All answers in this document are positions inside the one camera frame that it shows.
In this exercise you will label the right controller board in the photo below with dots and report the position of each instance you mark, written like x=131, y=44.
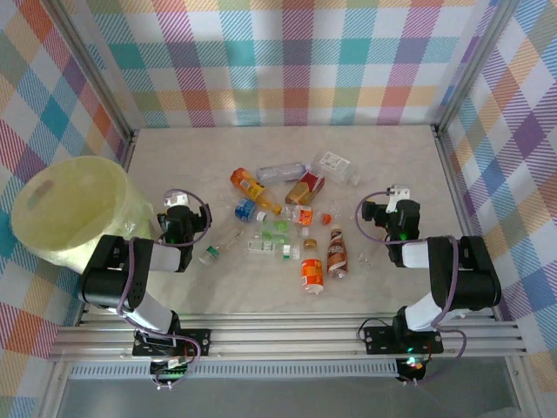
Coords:
x=411, y=363

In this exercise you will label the aluminium right frame post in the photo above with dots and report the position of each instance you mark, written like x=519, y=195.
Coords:
x=472, y=65

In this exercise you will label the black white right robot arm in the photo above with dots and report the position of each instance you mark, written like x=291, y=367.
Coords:
x=474, y=270

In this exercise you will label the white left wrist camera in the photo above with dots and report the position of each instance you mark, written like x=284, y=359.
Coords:
x=176, y=200

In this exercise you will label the clear purple tinted bottle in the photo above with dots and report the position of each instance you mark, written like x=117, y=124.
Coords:
x=280, y=172

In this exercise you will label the orange juice plastic bottle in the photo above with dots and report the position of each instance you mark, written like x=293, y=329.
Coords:
x=248, y=183

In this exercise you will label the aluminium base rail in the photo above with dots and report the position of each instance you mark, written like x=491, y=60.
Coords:
x=283, y=339

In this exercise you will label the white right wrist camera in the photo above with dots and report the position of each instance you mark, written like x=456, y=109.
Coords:
x=399, y=191

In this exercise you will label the brown chocolate drink bottle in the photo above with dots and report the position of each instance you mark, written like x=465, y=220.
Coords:
x=338, y=254

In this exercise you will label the pale yellow plastic bin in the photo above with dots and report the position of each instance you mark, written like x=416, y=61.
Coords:
x=65, y=204

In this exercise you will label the crushed blue label bottle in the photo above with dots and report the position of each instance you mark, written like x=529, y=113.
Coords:
x=244, y=209

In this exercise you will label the aluminium left frame post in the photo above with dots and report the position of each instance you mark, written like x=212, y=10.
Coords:
x=92, y=65

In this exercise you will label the aluminium frame post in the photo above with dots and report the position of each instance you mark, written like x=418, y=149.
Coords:
x=472, y=65
x=92, y=65

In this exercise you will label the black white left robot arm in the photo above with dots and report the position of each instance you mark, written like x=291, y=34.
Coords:
x=113, y=274

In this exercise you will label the small gold cap bottle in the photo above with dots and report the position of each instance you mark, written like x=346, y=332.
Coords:
x=310, y=245

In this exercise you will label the clear bottle red label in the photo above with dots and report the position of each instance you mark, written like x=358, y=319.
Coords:
x=304, y=214

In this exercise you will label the crushed bright green label bottle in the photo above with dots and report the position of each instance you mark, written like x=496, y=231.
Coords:
x=276, y=227

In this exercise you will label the clear plastic packet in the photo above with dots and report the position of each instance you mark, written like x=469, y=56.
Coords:
x=333, y=165

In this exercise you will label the controller board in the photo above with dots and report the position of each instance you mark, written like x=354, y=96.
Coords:
x=172, y=374
x=411, y=363

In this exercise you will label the clear bottle dark green label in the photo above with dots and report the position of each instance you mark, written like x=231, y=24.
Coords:
x=274, y=249

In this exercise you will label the clear bottle green cap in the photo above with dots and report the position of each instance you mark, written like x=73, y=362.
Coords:
x=211, y=252

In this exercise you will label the left controller board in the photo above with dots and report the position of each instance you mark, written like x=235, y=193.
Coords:
x=172, y=374

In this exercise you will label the aluminium right side rail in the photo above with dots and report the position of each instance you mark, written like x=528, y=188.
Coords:
x=460, y=204

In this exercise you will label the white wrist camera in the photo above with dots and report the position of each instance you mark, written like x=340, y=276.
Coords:
x=399, y=191
x=176, y=200

